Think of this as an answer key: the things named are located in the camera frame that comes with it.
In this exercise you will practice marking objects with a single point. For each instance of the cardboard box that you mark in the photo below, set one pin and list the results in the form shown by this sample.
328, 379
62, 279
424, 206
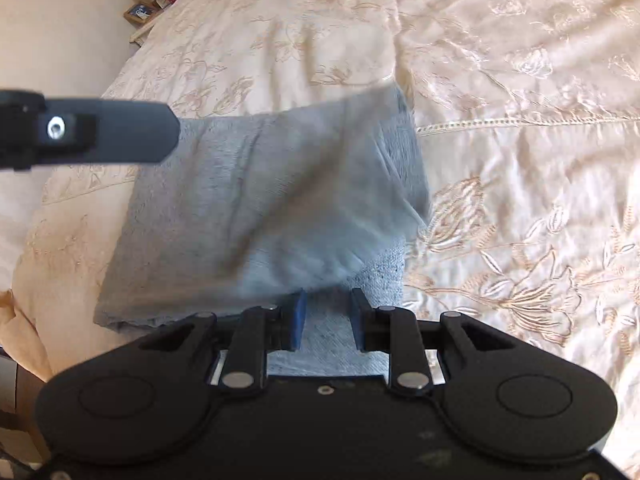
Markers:
20, 436

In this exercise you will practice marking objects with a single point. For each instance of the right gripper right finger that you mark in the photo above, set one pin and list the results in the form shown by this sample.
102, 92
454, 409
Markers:
370, 325

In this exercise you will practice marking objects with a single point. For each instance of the white bedside table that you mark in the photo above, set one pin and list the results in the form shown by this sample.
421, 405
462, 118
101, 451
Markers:
139, 36

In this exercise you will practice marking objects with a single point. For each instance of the cream embroidered bedspread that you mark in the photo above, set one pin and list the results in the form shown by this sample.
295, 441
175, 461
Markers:
527, 113

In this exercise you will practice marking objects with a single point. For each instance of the wooden picture frame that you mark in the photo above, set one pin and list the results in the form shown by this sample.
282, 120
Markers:
140, 13

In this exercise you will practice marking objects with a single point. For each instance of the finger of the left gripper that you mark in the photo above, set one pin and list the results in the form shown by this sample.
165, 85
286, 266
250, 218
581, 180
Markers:
37, 131

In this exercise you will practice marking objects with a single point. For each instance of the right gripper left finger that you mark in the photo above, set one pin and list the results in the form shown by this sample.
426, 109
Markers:
285, 323

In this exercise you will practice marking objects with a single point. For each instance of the grey speckled pants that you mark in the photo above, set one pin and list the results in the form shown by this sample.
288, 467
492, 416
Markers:
321, 199

